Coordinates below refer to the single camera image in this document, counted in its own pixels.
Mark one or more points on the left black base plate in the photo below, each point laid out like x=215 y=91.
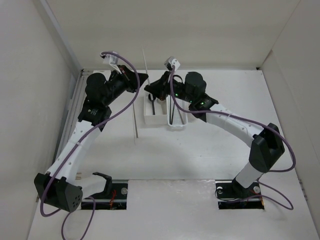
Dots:
x=113 y=199

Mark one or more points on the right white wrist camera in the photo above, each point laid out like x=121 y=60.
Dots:
x=172 y=63

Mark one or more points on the black chopstick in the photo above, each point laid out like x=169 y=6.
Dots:
x=175 y=115
x=171 y=110

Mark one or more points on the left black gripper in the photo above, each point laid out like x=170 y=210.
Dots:
x=129 y=78

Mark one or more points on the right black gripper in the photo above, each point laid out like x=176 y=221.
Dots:
x=160 y=87

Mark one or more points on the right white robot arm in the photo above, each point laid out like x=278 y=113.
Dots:
x=265 y=143

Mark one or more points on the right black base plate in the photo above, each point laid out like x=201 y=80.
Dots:
x=232 y=196

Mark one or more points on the aluminium rail frame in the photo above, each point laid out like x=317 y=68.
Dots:
x=72 y=110

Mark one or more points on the beige plastic spoon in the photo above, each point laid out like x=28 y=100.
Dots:
x=163 y=106

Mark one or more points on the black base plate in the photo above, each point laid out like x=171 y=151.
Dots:
x=113 y=199
x=232 y=196

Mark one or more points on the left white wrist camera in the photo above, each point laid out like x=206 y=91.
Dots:
x=110 y=59

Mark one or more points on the white square box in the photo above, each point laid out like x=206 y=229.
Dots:
x=149 y=118

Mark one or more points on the black plastic spoon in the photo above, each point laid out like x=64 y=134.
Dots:
x=152 y=99

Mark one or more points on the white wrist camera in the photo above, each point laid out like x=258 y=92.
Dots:
x=110 y=59
x=172 y=63

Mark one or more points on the white perforated tray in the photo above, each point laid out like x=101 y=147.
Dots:
x=183 y=121

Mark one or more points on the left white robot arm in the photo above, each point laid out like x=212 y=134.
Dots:
x=58 y=187

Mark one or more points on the silver metal chopstick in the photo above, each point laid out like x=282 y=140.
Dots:
x=135 y=122

